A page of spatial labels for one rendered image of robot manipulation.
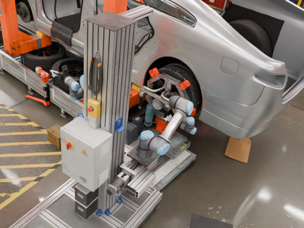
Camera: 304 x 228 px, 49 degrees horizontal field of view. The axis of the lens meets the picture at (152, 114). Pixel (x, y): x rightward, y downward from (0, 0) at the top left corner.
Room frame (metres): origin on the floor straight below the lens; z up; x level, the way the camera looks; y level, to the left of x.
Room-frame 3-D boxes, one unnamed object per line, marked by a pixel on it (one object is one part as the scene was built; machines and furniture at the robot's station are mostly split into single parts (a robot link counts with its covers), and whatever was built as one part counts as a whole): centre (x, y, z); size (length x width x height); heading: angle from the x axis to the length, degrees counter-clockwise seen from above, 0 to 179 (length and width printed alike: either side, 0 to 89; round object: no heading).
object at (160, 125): (3.10, -0.16, 0.48); 0.16 x 0.12 x 0.17; 146
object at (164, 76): (3.07, -0.14, 0.85); 0.54 x 0.07 x 0.54; 56
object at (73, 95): (2.51, 0.72, 1.11); 0.11 x 0.08 x 0.11; 137
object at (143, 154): (2.18, 0.02, 0.87); 0.15 x 0.15 x 0.10
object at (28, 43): (4.42, 1.90, 0.69); 0.52 x 0.17 x 0.35; 146
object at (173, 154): (3.21, -0.23, 0.13); 0.50 x 0.36 x 0.10; 56
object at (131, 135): (3.18, 0.17, 0.26); 0.42 x 0.18 x 0.35; 146
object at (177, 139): (3.21, -0.23, 0.32); 0.40 x 0.30 x 0.28; 56
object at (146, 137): (2.18, 0.01, 0.98); 0.13 x 0.12 x 0.14; 60
